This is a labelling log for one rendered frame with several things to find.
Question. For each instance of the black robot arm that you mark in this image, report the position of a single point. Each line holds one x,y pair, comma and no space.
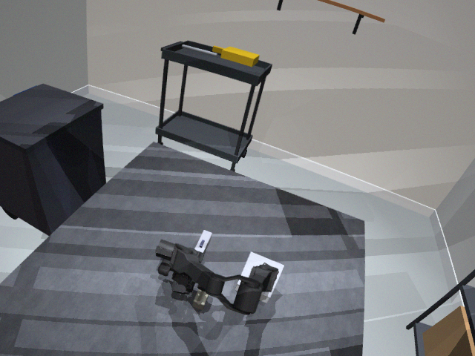
186,263

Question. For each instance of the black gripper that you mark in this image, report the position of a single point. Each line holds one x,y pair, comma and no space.
164,268

